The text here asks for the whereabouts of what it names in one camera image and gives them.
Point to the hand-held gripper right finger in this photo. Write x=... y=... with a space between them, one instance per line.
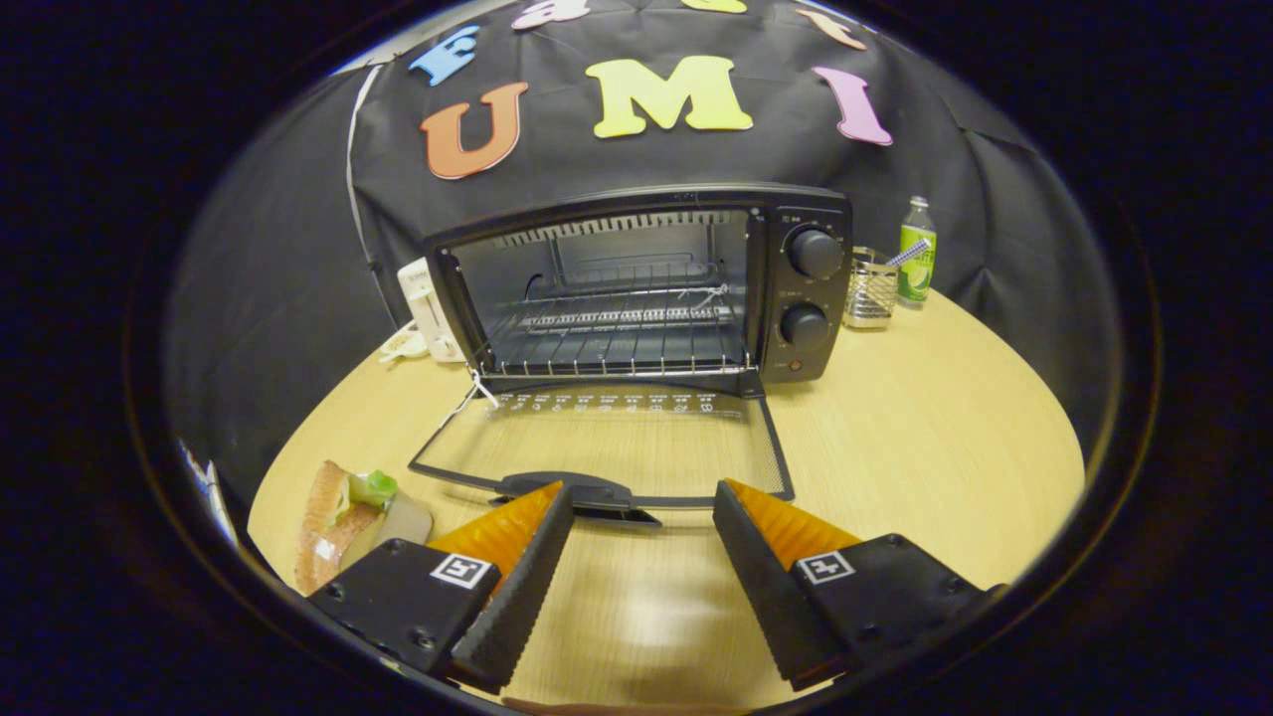
x=761 y=582

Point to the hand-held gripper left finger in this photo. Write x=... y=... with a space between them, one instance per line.
x=522 y=587

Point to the lettuce sandwich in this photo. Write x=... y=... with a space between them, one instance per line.
x=333 y=517

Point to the black toaster oven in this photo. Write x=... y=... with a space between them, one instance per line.
x=811 y=298

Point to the white bread toaster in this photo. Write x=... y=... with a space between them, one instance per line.
x=428 y=308

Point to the small white dish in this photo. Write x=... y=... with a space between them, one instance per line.
x=403 y=345

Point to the green label bottle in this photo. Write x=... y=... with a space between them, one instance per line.
x=916 y=259

